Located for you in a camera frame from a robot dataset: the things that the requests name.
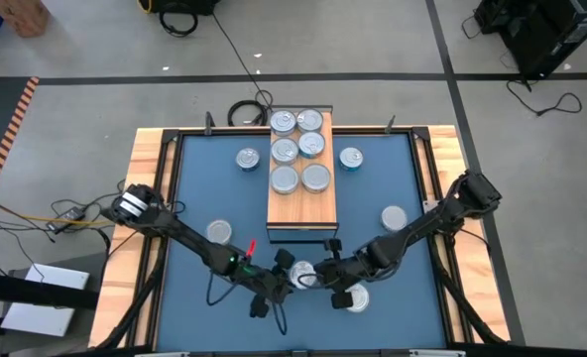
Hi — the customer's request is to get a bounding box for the black computer tower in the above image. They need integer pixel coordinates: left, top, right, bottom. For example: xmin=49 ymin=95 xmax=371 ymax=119
xmin=473 ymin=0 xmax=587 ymax=81

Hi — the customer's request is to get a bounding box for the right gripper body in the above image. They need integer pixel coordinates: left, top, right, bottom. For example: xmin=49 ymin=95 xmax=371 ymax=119
xmin=315 ymin=238 xmax=362 ymax=309

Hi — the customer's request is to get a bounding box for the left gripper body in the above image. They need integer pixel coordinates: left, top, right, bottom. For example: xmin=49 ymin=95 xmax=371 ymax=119
xmin=250 ymin=248 xmax=295 ymax=318

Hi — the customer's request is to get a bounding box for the thin yellow cable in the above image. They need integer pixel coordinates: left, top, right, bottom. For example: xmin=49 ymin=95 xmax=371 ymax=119
xmin=0 ymin=199 xmax=114 ymax=225

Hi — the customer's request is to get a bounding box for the white flat panel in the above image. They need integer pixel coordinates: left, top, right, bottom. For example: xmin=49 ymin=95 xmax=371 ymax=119
xmin=0 ymin=262 xmax=91 ymax=338

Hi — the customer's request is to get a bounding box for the black table frame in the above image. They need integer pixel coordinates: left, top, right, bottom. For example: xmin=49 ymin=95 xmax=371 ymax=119
xmin=88 ymin=124 xmax=512 ymax=357

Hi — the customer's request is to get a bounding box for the black metal beam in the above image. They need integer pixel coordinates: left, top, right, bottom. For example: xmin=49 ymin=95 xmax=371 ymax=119
xmin=0 ymin=270 xmax=101 ymax=312

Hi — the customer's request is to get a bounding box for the thin black power cable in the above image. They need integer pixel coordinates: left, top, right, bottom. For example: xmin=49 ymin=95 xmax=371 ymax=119
xmin=505 ymin=78 xmax=584 ymax=118

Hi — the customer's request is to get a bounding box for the long black cable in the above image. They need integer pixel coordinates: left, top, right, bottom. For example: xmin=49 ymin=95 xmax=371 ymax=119
xmin=211 ymin=12 xmax=275 ymax=110

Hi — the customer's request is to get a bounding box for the black equipment case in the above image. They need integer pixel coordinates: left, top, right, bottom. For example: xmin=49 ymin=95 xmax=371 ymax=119
xmin=135 ymin=0 xmax=221 ymax=16

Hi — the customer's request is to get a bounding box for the black power adapter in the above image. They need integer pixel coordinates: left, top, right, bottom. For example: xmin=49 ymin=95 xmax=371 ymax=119
xmin=45 ymin=206 xmax=86 ymax=234

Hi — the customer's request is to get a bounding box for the black-framed wooden shelf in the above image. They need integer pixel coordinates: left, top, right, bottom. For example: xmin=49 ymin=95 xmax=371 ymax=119
xmin=265 ymin=104 xmax=340 ymax=245

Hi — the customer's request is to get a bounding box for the green label tuna can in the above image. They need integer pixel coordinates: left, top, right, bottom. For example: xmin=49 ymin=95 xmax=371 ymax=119
xmin=300 ymin=163 xmax=332 ymax=194
xmin=269 ymin=165 xmax=300 ymax=195
xmin=380 ymin=204 xmax=410 ymax=233
xmin=205 ymin=218 xmax=234 ymax=246

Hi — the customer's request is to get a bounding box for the coiled black cable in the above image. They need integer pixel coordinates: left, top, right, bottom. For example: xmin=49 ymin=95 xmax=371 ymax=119
xmin=226 ymin=98 xmax=271 ymax=128
xmin=158 ymin=8 xmax=199 ymax=39

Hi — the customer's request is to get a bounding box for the blue label tuna can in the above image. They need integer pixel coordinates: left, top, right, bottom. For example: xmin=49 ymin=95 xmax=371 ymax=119
xmin=288 ymin=260 xmax=319 ymax=291
xmin=270 ymin=109 xmax=298 ymax=138
xmin=295 ymin=107 xmax=325 ymax=134
xmin=235 ymin=147 xmax=262 ymax=173

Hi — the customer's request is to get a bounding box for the brown cardboard box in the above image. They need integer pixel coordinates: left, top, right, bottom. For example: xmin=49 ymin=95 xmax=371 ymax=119
xmin=0 ymin=0 xmax=52 ymax=40

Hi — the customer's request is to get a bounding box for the blue table mat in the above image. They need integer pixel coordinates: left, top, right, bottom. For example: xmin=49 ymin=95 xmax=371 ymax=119
xmin=155 ymin=132 xmax=448 ymax=352

